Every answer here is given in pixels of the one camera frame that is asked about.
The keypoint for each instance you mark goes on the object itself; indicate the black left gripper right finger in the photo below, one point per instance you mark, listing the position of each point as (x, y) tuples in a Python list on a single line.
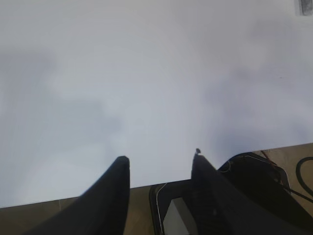
[(247, 176)]

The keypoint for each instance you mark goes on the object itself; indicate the silver glitter pen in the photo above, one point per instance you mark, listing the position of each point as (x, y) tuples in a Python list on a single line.
[(304, 7)]

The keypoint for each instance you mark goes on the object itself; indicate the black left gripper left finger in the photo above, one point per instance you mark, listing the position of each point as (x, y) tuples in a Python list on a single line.
[(101, 210)]

